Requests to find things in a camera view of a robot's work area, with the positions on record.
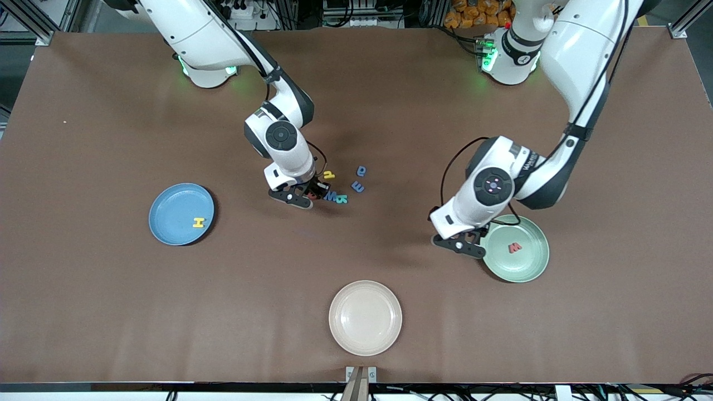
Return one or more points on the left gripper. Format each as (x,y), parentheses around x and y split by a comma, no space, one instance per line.
(483,233)

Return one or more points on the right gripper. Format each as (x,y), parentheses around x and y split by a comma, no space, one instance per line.
(313,187)

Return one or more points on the blue uppercase letter W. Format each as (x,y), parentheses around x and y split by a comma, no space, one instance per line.
(332,196)

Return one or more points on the blue lowercase letter m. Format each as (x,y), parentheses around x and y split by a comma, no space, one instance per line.
(358,187)

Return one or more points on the blue lowercase letter a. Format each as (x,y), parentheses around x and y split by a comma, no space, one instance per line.
(362,173)

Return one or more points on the red lowercase letter w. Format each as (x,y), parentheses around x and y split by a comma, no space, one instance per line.
(514,248)

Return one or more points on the yellow uppercase letter H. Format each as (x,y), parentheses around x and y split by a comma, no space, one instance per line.
(199,223)

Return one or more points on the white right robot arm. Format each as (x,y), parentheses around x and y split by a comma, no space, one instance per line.
(195,28)

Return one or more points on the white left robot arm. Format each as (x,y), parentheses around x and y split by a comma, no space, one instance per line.
(579,50)

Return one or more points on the teal lowercase letter b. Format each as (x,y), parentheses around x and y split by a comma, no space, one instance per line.
(341,199)

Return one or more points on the green plate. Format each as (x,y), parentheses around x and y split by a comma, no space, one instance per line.
(521,267)

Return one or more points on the beige plate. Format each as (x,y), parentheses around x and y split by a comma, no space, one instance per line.
(365,318)

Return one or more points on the blue plate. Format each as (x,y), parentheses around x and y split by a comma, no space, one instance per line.
(175,214)

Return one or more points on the white power strip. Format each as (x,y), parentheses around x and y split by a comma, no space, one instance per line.
(242,11)

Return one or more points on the wooden strut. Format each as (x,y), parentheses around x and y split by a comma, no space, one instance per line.
(356,390)

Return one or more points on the orange packets pile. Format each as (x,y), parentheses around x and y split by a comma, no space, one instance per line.
(479,15)

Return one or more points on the metal table edge bracket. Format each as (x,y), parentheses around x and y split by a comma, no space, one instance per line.
(372,374)

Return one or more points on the aluminium frame post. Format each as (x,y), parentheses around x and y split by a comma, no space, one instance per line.
(42,25)
(688,19)

